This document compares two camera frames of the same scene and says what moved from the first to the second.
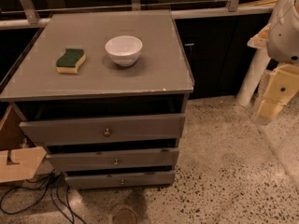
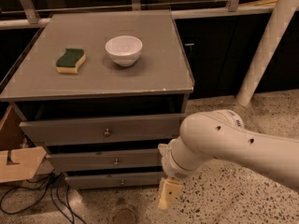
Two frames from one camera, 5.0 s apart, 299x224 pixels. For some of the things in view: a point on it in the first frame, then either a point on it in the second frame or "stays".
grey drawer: [115, 160] stays
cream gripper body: [285, 37] to [170, 165]
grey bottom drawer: [122, 180] stays
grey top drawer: [94, 130] stays
